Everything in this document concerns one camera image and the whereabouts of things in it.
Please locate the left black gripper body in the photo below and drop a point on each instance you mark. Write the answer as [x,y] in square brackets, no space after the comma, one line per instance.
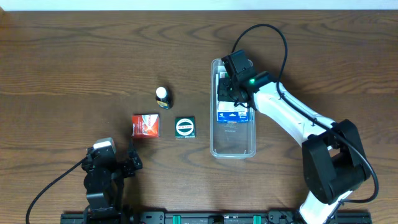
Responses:
[125,167]

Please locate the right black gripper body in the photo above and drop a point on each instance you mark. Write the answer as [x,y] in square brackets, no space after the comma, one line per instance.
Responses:
[226,90]

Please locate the red Panadol box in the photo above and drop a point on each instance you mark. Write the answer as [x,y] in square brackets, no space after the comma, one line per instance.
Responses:
[145,126]

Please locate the blue cooling sheet box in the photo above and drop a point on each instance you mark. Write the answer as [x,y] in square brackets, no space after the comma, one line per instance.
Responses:
[230,117]

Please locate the clear plastic container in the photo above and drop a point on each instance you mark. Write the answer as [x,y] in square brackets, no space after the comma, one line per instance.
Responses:
[230,140]

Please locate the white green medicine box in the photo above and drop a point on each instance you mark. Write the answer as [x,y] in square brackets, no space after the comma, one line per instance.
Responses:
[229,107]

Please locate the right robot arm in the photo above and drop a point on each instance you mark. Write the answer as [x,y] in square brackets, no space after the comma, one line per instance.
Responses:
[334,162]

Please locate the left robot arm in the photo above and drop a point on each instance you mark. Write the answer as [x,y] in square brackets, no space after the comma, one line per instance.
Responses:
[104,182]

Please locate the green white square box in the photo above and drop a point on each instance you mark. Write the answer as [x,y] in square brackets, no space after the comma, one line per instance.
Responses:
[185,128]

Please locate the dark syrup bottle white cap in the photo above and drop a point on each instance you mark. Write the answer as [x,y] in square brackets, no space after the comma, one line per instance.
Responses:
[164,98]

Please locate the black mounting rail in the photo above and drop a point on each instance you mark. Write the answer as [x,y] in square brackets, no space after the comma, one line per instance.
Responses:
[272,217]

